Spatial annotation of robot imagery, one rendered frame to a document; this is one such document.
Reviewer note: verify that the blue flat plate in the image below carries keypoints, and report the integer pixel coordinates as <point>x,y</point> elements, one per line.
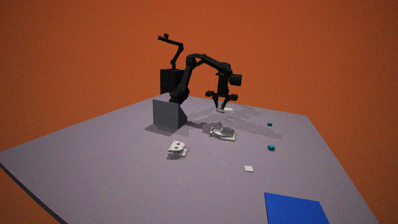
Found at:
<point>290,210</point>

